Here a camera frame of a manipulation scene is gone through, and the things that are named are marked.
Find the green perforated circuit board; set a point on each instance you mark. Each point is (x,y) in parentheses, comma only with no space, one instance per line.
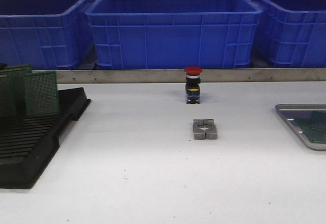
(317,121)
(8,107)
(16,75)
(41,93)
(313,135)

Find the black slotted board rack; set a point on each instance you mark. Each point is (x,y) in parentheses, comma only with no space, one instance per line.
(28,143)

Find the metal tray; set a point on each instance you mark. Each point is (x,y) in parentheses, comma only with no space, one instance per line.
(304,111)

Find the red emergency stop button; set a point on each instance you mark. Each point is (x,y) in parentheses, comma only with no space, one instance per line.
(192,88)

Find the grey split clamp block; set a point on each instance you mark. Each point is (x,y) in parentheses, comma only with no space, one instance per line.
(204,129)

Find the blue plastic crate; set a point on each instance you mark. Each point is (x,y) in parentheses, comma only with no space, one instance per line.
(291,33)
(173,34)
(47,34)

